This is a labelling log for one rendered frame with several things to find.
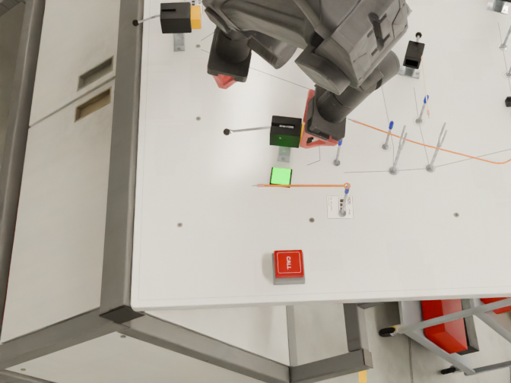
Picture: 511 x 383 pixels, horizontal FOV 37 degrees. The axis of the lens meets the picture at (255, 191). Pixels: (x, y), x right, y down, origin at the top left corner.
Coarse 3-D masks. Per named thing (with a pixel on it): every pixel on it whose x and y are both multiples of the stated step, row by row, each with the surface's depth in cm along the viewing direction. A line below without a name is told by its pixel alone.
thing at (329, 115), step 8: (320, 88) 135; (320, 96) 134; (328, 96) 129; (320, 104) 132; (328, 104) 130; (336, 104) 128; (320, 112) 132; (328, 112) 131; (336, 112) 130; (344, 112) 130; (312, 120) 131; (320, 120) 132; (328, 120) 132; (336, 120) 132; (344, 120) 134; (312, 128) 131; (320, 128) 131; (328, 128) 132; (336, 128) 133; (344, 128) 133; (336, 136) 132; (344, 136) 133
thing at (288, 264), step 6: (276, 252) 133; (282, 252) 133; (288, 252) 133; (294, 252) 133; (300, 252) 133; (276, 258) 132; (282, 258) 132; (288, 258) 132; (294, 258) 132; (300, 258) 132; (276, 264) 132; (282, 264) 132; (288, 264) 132; (294, 264) 132; (300, 264) 132; (276, 270) 131; (282, 270) 131; (288, 270) 131; (294, 270) 131; (300, 270) 131; (276, 276) 131; (282, 276) 131; (288, 276) 131; (294, 276) 131; (300, 276) 131
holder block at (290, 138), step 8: (272, 120) 141; (280, 120) 141; (288, 120) 141; (296, 120) 141; (272, 128) 140; (280, 128) 140; (288, 128) 140; (296, 128) 140; (272, 136) 140; (280, 136) 140; (288, 136) 139; (296, 136) 139; (272, 144) 142; (280, 144) 142; (288, 144) 142; (296, 144) 141
